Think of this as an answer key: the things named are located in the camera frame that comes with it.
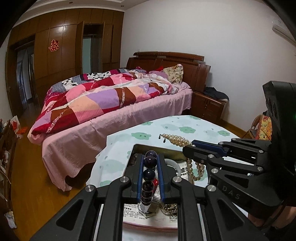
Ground brown wooden wardrobe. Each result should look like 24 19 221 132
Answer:
6 8 124 116

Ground patchwork quilt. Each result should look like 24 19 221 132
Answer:
31 70 178 136

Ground gold bead chain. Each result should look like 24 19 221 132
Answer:
160 201 179 217

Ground wooden nightstand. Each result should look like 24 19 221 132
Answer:
190 92 227 125

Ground white air conditioner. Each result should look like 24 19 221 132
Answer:
272 20 295 42

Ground pink bed sheet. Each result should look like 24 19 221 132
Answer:
28 82 193 191

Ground pink tin box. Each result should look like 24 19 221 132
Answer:
123 144 202 232

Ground cloud pattern tablecloth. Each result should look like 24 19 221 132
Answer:
86 115 237 240

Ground silver wristwatch metal band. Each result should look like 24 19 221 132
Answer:
137 186 161 218

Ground floral pillow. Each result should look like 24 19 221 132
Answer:
163 64 184 85

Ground wicker chair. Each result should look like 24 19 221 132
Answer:
242 114 273 141

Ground colourful patterned cushion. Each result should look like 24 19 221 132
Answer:
255 114 273 141

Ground cluttered side shelf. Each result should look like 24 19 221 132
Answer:
1 116 27 229

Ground white pearl necklace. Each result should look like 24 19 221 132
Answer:
158 133 205 182

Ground dark purple bead bracelet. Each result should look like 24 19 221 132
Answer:
139 150 159 207

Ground dark clothes on nightstand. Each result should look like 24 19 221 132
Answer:
203 87 229 101

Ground red double happiness decal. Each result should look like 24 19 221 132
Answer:
48 39 60 52

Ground right hand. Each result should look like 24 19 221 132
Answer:
248 206 295 228

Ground wooden headboard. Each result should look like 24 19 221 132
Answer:
125 51 212 93

